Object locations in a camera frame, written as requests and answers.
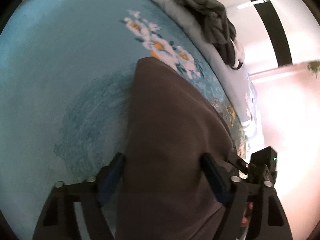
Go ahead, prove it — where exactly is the grey clothes pile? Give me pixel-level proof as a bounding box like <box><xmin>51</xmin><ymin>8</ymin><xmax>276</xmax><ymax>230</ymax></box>
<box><xmin>173</xmin><ymin>0</ymin><xmax>236</xmax><ymax>44</ymax></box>

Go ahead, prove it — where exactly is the teal floral bed sheet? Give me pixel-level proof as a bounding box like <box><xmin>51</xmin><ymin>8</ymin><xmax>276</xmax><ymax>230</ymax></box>
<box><xmin>1</xmin><ymin>0</ymin><xmax>246</xmax><ymax>239</ymax></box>

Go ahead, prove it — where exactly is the person's right hand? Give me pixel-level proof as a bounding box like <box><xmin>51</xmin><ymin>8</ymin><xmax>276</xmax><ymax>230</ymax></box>
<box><xmin>241</xmin><ymin>202</ymin><xmax>253</xmax><ymax>227</ymax></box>

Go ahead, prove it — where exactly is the black and white garment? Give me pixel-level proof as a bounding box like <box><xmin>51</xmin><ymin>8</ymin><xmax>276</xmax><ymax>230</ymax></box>
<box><xmin>215</xmin><ymin>38</ymin><xmax>245</xmax><ymax>70</ymax></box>

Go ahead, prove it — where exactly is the light blue daisy quilt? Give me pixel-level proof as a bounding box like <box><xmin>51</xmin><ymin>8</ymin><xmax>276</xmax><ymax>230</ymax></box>
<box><xmin>152</xmin><ymin>0</ymin><xmax>265</xmax><ymax>155</ymax></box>

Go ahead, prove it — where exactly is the dark grey knit garment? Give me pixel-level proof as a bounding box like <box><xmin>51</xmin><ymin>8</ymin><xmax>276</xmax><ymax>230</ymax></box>
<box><xmin>116</xmin><ymin>57</ymin><xmax>234</xmax><ymax>239</ymax></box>

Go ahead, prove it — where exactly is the white wardrobe with black stripe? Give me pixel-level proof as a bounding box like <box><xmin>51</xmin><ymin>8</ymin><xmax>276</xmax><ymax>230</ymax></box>
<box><xmin>218</xmin><ymin>0</ymin><xmax>319</xmax><ymax>75</ymax></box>

